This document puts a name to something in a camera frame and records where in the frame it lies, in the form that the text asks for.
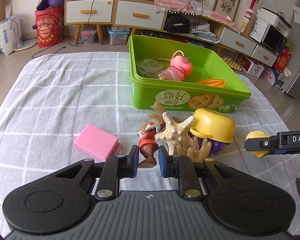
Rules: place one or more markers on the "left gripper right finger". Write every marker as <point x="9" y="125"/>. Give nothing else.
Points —
<point x="181" y="168"/>

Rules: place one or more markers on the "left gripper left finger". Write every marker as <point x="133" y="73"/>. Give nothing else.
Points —
<point x="112" y="171"/>

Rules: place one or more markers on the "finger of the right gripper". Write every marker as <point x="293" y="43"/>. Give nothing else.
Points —
<point x="281" y="143"/>

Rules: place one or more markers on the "beige rubber hand toy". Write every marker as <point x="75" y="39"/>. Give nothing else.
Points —
<point x="196" y="152"/>

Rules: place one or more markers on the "orange cartoon figurine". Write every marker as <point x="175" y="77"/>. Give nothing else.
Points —
<point x="147" y="144"/>

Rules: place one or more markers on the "yellow green ridged toy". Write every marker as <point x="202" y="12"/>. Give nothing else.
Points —
<point x="255" y="135"/>

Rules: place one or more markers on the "pink rectangular box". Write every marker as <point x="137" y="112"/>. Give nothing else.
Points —
<point x="97" y="143"/>

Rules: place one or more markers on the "white starfish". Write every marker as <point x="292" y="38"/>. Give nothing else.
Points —
<point x="175" y="132"/>

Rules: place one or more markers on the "purple toy under pot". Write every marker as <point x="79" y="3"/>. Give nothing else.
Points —
<point x="216" y="146"/>

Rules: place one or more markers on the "yellow toy pot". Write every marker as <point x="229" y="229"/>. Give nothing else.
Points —
<point x="213" y="125"/>

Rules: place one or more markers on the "beige antler coral toy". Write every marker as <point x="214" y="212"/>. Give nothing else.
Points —
<point x="156" y="116"/>

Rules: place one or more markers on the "green cookie tin box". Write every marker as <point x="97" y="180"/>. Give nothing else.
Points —
<point x="186" y="95"/>

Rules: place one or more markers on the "grey checked table cloth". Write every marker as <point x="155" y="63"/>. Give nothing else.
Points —
<point x="56" y="96"/>

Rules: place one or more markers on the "yellow egg tray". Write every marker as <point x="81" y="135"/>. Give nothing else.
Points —
<point x="231" y="62"/>

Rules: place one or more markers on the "clear plastic case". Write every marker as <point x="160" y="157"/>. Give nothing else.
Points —
<point x="149" y="67"/>

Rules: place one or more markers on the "white microwave oven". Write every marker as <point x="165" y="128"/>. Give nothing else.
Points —
<point x="271" y="30"/>

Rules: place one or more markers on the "clear storage bin blue lid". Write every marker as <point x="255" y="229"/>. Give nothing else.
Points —
<point x="118" y="37"/>

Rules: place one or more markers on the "low wooden tv bench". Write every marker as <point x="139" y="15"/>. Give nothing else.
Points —
<point x="227" y="37"/>

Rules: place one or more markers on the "black bag on shelf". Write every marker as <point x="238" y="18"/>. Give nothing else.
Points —
<point x="177" y="24"/>

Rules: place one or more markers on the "framed cartoon girl picture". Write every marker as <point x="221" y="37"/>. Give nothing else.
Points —
<point x="227" y="8"/>

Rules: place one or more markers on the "wooden drawer cabinet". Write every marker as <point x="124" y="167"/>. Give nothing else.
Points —
<point x="133" y="14"/>

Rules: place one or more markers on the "pink checked cloth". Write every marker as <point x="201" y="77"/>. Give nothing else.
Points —
<point x="177" y="6"/>

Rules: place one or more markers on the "white paper shopping bag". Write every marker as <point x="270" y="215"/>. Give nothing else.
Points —
<point x="10" y="34"/>

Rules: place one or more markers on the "orange yellow ring toy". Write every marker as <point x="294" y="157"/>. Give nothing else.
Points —
<point x="213" y="83"/>

